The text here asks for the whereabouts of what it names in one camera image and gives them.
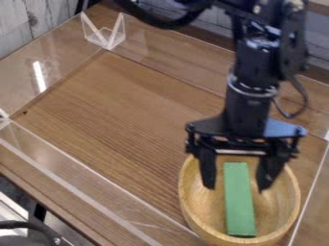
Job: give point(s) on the green rectangular block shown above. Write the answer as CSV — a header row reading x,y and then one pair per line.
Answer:
x,y
239,202

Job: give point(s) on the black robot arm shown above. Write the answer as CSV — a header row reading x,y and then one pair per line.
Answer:
x,y
271,56

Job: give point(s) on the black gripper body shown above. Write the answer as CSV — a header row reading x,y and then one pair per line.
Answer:
x,y
244,130

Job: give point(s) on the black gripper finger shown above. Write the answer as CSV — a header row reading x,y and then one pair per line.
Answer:
x,y
269,168
208,167

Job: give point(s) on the brown wooden bowl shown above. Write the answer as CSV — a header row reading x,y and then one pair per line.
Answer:
x,y
204,209

